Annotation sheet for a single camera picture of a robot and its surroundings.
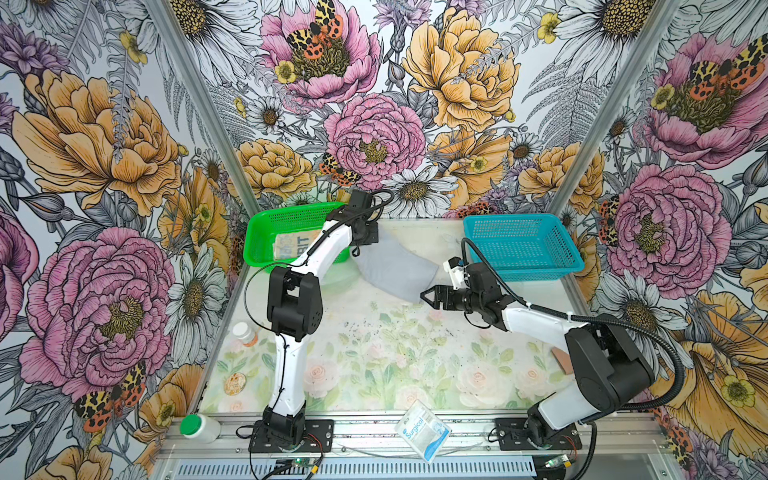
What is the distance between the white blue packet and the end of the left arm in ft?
1.54

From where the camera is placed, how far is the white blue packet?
29.1 inches

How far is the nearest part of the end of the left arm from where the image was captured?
0.74 meters
